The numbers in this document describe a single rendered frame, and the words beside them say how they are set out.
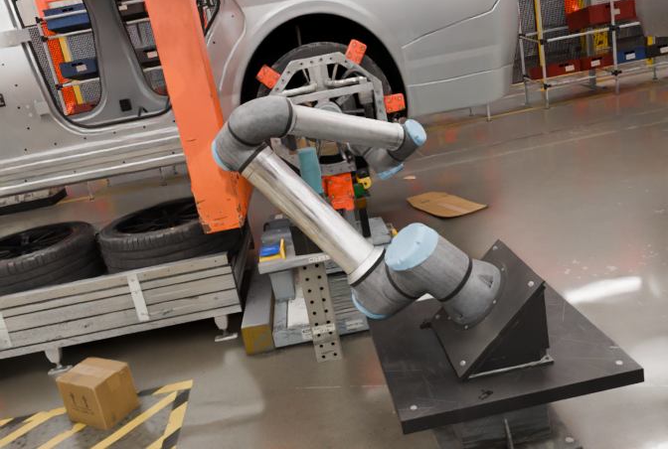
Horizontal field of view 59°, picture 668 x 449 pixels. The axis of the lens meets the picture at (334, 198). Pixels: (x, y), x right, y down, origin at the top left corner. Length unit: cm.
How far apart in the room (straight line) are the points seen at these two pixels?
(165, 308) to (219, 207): 55
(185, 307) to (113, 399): 52
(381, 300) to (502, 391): 41
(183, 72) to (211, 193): 48
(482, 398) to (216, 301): 144
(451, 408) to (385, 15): 189
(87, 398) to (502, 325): 149
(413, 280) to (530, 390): 39
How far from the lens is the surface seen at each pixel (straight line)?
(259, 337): 250
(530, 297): 154
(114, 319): 277
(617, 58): 739
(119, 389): 239
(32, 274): 297
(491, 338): 156
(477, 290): 163
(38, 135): 314
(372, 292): 169
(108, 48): 476
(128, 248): 278
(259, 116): 161
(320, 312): 227
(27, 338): 293
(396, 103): 272
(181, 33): 235
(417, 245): 155
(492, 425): 179
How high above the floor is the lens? 119
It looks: 15 degrees down
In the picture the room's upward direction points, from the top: 11 degrees counter-clockwise
